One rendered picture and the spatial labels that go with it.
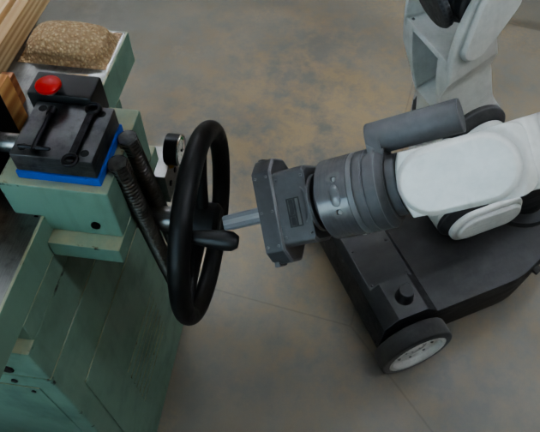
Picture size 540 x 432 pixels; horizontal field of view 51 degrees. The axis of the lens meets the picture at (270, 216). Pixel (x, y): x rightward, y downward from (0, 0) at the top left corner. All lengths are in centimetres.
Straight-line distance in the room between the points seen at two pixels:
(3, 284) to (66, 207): 11
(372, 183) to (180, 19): 207
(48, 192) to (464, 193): 46
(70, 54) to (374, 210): 55
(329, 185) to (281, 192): 7
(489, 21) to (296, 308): 97
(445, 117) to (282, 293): 116
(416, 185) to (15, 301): 47
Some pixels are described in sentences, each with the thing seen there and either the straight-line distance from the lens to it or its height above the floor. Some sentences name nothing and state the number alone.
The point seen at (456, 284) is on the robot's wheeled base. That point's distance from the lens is 156.
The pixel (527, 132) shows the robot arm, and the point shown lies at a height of 112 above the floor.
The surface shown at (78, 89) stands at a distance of 73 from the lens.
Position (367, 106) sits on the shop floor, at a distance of 216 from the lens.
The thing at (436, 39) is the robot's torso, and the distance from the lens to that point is 107.
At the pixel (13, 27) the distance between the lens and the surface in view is 99.
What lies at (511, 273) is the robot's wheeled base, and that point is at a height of 17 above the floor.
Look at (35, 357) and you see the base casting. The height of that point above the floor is 78.
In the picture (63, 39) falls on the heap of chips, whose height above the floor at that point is 93.
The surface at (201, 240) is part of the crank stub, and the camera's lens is 69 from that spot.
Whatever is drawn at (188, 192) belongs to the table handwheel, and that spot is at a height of 94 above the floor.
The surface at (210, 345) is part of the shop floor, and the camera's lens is 160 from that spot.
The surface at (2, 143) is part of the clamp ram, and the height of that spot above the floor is 96.
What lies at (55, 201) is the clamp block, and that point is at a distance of 72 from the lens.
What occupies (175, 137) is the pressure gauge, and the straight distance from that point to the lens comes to 109.
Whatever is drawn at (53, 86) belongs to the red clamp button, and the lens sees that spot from 72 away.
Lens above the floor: 147
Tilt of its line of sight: 55 degrees down
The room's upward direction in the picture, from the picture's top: straight up
